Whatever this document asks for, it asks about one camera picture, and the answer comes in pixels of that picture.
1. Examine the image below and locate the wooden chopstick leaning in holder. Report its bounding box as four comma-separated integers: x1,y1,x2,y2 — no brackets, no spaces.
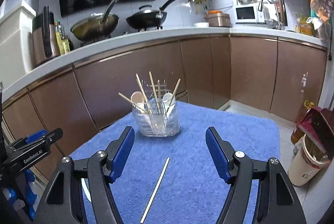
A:
118,92,147,114

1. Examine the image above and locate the black wok with lid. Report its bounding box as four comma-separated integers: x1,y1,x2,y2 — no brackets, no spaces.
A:
126,0,176,32

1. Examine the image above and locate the yellow detergent bottle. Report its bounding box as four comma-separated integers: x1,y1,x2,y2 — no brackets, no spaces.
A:
294,13,313,36

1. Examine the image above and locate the blue terry cloth mat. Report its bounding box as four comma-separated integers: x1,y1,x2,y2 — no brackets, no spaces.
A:
68,101,281,224

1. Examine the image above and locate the chrome kitchen faucet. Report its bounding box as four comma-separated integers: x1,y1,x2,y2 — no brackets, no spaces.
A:
258,0,283,30

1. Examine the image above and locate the white bowl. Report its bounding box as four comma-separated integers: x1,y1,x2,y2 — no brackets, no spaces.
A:
194,22,209,28

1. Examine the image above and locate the white storage box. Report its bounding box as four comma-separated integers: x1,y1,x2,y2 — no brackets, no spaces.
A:
0,1,36,89

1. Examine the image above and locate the white microwave oven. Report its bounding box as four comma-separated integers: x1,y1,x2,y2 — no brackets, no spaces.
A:
234,4,265,24

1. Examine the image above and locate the brown rice cooker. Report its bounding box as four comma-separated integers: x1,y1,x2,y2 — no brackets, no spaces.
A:
205,10,232,28

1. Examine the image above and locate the clear utensil holder with rack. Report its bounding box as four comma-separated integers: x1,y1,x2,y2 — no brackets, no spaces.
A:
132,80,181,138

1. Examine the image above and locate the gas stove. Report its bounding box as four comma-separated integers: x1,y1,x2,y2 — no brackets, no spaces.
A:
80,26,163,47

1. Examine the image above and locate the beige trash bin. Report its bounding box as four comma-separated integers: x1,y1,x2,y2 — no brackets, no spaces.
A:
288,135,331,186

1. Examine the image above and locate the pink ceramic spoon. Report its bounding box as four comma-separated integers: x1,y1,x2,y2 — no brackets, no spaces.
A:
130,91,145,110

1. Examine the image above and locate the maroon dustpan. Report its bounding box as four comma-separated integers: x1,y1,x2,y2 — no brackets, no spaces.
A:
298,108,333,160

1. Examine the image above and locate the rose gold electric kettle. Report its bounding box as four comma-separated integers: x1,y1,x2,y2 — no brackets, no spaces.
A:
32,6,60,66

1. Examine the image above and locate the bronze wok with glass lid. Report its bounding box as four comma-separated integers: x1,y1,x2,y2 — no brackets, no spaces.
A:
70,0,120,41

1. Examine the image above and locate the white ceramic spoon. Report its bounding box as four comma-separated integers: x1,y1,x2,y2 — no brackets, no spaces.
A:
162,92,176,118

